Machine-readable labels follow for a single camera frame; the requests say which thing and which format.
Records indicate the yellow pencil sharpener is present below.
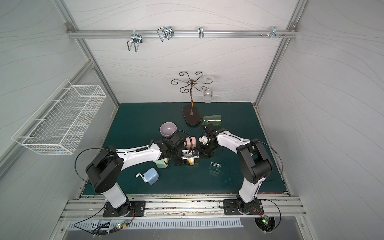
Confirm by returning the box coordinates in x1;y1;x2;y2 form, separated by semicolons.
186;158;199;166

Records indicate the pink pencil sharpener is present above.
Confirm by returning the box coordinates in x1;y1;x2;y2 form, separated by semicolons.
186;137;197;150

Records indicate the green pencil sharpener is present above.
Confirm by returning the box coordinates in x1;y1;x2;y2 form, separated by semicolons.
155;158;169;169

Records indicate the green clear tray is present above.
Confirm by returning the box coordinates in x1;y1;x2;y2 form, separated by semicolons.
209;162;221;175

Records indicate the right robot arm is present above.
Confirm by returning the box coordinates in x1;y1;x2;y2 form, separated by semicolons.
199;124;274;215

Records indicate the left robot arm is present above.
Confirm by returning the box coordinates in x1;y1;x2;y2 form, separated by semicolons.
85;131;197;217

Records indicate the blue pencil sharpener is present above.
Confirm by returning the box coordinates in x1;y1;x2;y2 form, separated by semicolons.
136;168;159;185

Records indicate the purple bowl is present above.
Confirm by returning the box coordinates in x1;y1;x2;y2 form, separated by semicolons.
160;122;177;138

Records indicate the copper wine glass stand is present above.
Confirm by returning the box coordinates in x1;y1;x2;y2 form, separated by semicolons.
171;71;214;126

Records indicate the clear hanging wine glass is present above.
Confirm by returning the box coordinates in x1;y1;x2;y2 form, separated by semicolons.
202;77;213;104

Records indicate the black round fan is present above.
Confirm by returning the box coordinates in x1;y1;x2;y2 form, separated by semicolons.
254;216;276;234

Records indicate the metal double hook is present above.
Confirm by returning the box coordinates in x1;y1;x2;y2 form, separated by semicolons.
127;33;143;52

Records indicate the white vent grille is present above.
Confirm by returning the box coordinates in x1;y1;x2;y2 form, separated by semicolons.
67;218;243;231

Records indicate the metal clamp hook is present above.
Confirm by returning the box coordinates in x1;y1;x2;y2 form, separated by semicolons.
261;27;287;39

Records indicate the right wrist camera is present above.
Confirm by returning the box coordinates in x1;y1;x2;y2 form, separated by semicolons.
199;136;209;145

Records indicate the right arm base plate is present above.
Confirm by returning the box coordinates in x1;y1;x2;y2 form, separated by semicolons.
223;199;264;216

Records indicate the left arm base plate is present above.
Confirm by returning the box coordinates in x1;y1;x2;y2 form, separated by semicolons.
103;201;146;218

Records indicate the aluminium top rail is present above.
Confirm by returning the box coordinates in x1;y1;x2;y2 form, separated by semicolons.
67;29;299;40

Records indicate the small metal ring hook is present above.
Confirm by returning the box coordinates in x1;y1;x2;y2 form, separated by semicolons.
198;27;204;39

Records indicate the white wire basket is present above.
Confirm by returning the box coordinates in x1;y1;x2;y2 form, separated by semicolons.
11;80;106;155

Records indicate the metal wire hook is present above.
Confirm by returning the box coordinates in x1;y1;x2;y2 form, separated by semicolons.
157;26;175;42

